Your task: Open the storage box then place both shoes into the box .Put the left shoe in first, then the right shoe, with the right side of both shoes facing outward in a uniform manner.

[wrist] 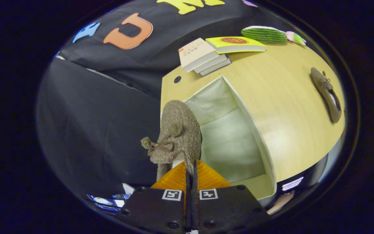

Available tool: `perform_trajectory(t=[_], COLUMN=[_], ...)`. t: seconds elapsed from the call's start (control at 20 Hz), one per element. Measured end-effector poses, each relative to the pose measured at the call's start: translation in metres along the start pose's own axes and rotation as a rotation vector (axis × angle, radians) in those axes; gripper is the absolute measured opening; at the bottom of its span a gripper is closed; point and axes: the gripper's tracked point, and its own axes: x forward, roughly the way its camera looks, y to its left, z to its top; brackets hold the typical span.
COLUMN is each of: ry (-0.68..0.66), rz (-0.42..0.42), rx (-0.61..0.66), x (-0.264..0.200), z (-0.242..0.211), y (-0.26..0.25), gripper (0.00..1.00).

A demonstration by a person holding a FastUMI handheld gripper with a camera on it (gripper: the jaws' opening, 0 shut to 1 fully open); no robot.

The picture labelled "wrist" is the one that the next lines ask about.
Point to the person's foot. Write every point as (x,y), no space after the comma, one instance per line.
(281,201)

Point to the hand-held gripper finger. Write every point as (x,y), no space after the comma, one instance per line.
(188,201)
(194,201)

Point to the black backdrop cloth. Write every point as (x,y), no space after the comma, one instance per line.
(93,130)

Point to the brown fuzzy slipper shoe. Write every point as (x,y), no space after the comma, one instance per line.
(320,81)
(180,130)

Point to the pink and green plush toy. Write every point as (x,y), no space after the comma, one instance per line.
(296,38)

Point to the beige cover book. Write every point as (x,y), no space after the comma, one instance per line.
(195,52)

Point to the yellow book with red circle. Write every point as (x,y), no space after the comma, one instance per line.
(232,41)

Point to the watermelon slice plush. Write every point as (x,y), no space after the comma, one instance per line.
(265,35)

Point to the white thin book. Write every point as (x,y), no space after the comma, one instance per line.
(221,66)
(218,62)

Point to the pale green fabric storage box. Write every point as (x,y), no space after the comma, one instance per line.
(229,146)

